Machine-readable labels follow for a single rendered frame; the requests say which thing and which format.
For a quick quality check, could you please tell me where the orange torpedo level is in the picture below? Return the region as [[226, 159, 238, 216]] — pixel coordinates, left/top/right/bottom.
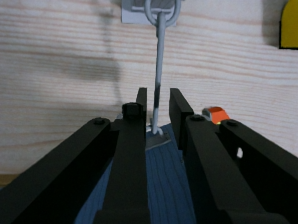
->
[[206, 107, 230, 124]]

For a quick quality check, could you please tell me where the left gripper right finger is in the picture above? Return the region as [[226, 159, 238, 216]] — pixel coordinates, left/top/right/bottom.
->
[[169, 88, 298, 224]]

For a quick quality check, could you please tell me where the grey metal hook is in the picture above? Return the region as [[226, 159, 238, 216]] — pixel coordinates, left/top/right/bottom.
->
[[149, 11, 166, 135]]

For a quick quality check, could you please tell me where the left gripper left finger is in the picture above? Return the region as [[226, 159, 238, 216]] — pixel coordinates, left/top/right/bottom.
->
[[0, 87, 151, 224]]

